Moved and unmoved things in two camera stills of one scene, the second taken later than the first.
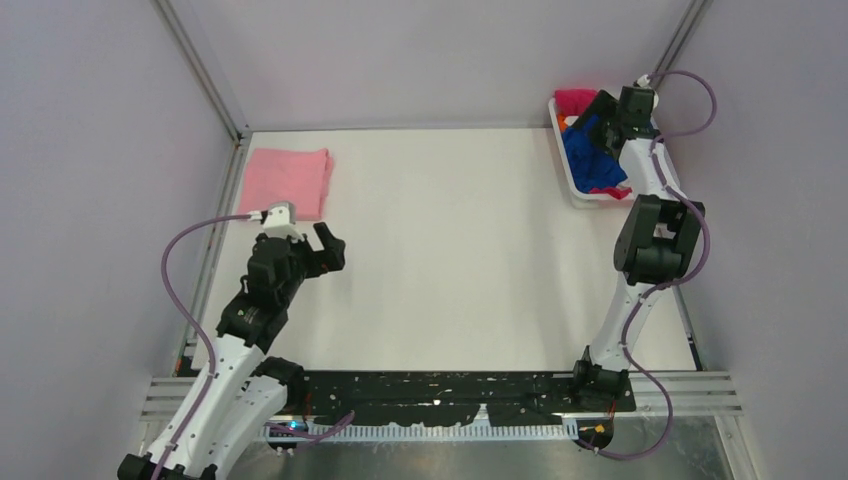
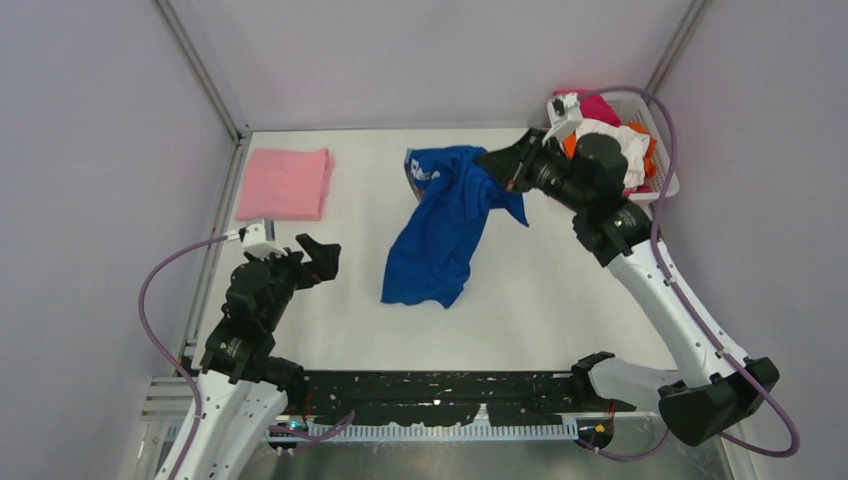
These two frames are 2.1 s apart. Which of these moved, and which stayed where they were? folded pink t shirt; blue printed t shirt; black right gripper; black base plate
Moved: black right gripper; blue printed t shirt
Stayed: black base plate; folded pink t shirt
